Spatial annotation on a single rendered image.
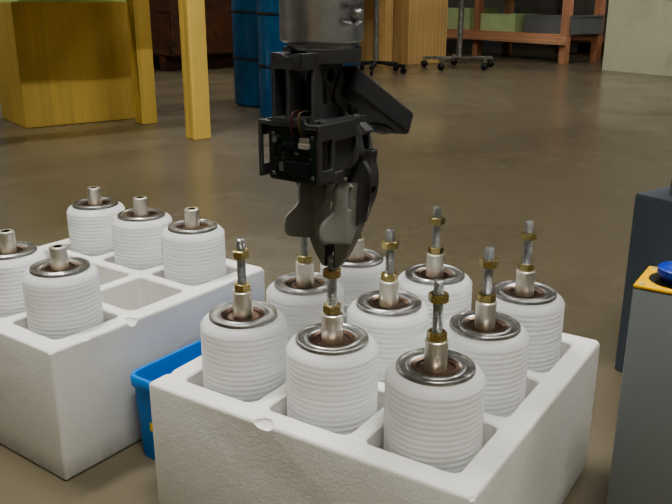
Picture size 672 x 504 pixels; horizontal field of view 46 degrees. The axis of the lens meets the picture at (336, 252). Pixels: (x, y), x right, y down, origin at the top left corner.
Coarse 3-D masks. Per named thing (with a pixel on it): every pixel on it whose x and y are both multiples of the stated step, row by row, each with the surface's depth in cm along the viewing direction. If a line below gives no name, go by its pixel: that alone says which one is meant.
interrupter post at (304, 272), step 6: (300, 264) 95; (306, 264) 95; (312, 264) 95; (300, 270) 95; (306, 270) 95; (312, 270) 95; (300, 276) 95; (306, 276) 95; (312, 276) 95; (300, 282) 95; (306, 282) 95; (312, 282) 96
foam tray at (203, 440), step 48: (576, 336) 99; (192, 384) 87; (384, 384) 87; (528, 384) 89; (576, 384) 91; (192, 432) 85; (240, 432) 81; (288, 432) 77; (528, 432) 78; (576, 432) 95; (192, 480) 87; (240, 480) 83; (288, 480) 79; (336, 480) 75; (384, 480) 72; (432, 480) 69; (480, 480) 69; (528, 480) 80; (576, 480) 100
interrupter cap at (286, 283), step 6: (282, 276) 98; (288, 276) 98; (294, 276) 98; (318, 276) 98; (276, 282) 96; (282, 282) 96; (288, 282) 96; (294, 282) 97; (318, 282) 97; (324, 282) 96; (276, 288) 95; (282, 288) 94; (288, 288) 94; (294, 288) 94; (300, 288) 95; (306, 288) 95; (312, 288) 94; (318, 288) 94; (324, 288) 94; (294, 294) 93; (300, 294) 93; (306, 294) 93; (312, 294) 93; (318, 294) 93
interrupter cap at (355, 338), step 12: (348, 324) 84; (300, 336) 81; (312, 336) 81; (348, 336) 81; (360, 336) 81; (312, 348) 78; (324, 348) 78; (336, 348) 78; (348, 348) 78; (360, 348) 78
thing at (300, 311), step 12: (276, 300) 93; (288, 300) 93; (300, 300) 92; (312, 300) 92; (324, 300) 93; (288, 312) 93; (300, 312) 93; (312, 312) 93; (288, 324) 93; (300, 324) 93; (312, 324) 93; (288, 336) 94
